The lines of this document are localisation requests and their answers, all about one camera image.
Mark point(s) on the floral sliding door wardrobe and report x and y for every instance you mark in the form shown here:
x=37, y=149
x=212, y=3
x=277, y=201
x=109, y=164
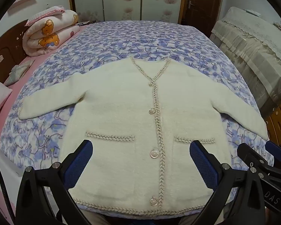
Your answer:
x=121, y=2

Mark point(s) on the beige lace-covered furniture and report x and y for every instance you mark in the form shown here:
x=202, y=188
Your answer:
x=248, y=51

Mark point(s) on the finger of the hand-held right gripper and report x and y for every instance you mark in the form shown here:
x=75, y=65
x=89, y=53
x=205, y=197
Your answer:
x=249, y=154
x=275, y=149

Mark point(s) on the small dark object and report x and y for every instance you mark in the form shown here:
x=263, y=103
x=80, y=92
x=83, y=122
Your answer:
x=83, y=24

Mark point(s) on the brown wooden headboard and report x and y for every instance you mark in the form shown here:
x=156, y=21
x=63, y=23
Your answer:
x=7, y=51

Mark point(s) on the brown wooden door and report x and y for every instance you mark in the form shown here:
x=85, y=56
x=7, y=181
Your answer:
x=206, y=4

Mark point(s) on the blue cat print blanket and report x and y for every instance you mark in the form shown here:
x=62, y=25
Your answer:
x=121, y=42

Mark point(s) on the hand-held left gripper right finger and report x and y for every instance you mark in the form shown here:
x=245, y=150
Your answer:
x=201, y=164

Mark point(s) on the grey crumpled cloth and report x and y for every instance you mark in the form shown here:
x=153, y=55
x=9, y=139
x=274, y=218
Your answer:
x=18, y=71

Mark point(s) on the white knit cardigan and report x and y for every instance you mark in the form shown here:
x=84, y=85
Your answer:
x=121, y=112

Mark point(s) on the pink printed pillow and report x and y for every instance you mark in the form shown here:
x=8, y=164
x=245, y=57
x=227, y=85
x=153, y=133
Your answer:
x=0, y=96

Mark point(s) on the pink lace-trimmed pillow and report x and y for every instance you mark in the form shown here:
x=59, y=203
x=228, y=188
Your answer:
x=42, y=15

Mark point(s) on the rolled pink bear print quilt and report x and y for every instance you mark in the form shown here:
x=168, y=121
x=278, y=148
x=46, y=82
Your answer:
x=51, y=37

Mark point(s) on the wooden drawer cabinet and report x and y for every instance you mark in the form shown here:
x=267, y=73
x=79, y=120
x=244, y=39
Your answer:
x=278, y=119

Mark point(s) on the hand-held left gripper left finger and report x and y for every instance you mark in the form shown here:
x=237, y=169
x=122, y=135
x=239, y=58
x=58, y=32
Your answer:
x=78, y=166

